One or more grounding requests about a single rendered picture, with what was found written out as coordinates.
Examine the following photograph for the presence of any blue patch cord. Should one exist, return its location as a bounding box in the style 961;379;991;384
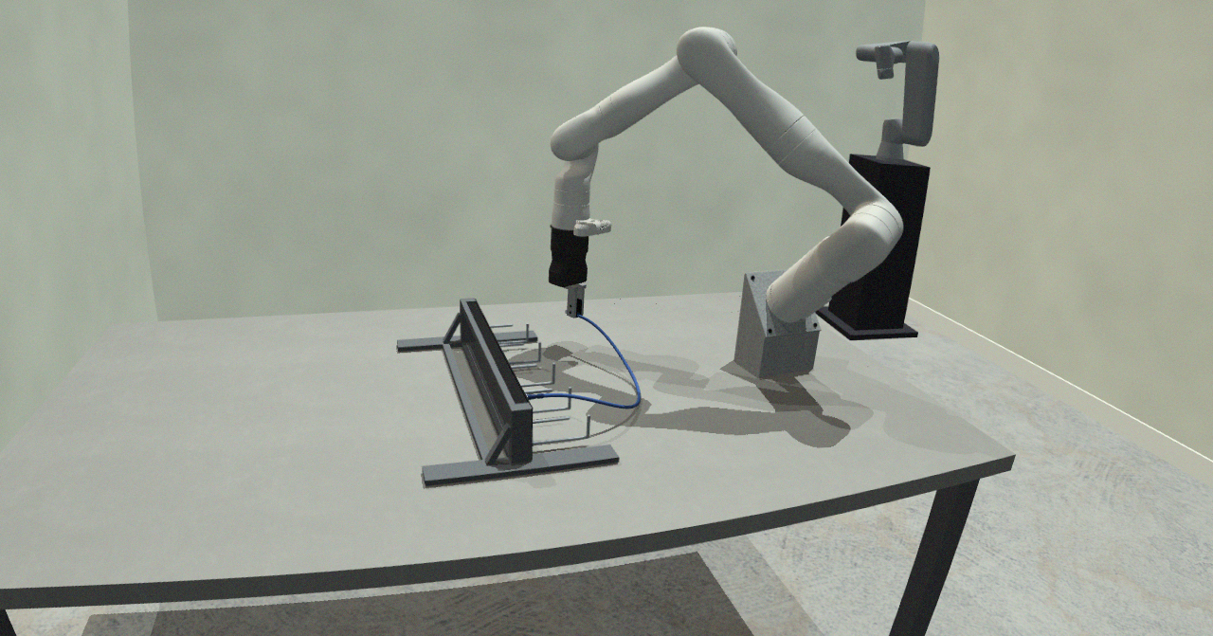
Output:
536;316;640;409

